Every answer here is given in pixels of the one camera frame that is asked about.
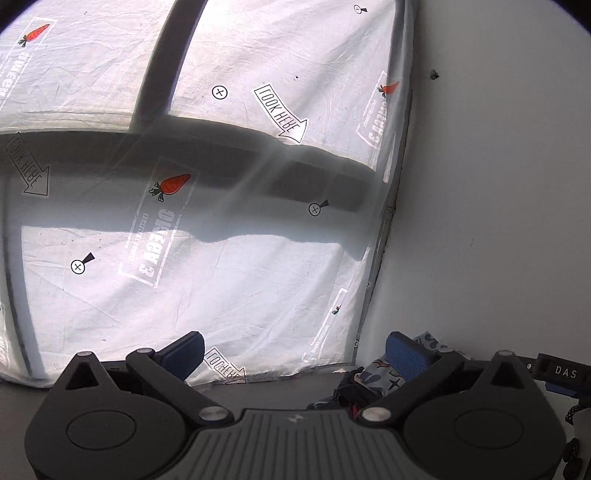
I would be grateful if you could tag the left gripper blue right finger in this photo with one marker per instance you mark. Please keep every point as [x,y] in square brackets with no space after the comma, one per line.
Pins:
[410,357]

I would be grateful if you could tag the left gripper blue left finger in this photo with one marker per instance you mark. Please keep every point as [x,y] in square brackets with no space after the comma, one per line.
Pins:
[183,356]

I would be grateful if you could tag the pile of dark clothes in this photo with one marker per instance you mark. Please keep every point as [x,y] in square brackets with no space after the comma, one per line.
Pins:
[349,395]

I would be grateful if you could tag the blue patterned cloth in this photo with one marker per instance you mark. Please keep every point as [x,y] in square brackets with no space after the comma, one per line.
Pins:
[381,378]

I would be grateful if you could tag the white printed plastic curtain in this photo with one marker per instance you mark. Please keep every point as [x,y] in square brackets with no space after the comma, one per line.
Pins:
[219,166]

